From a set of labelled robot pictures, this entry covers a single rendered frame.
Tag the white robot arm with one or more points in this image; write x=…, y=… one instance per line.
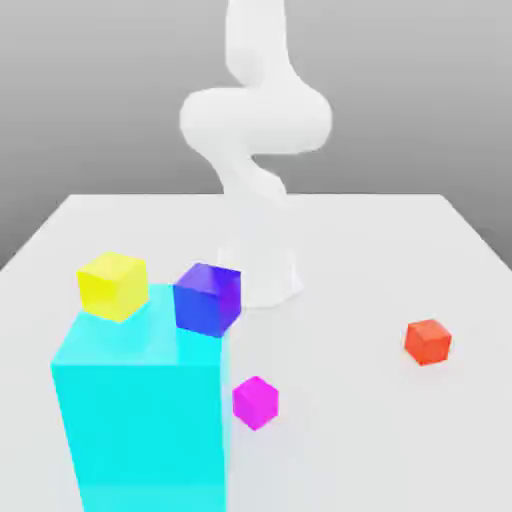
x=256, y=120

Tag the small blue cube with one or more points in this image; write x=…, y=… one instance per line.
x=200, y=304

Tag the small magenta cube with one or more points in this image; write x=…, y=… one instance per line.
x=255, y=404

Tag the small yellow cube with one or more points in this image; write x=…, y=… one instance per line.
x=110, y=288

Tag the small red cube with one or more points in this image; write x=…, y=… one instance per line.
x=427, y=343

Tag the large cyan box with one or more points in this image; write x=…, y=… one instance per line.
x=140, y=420

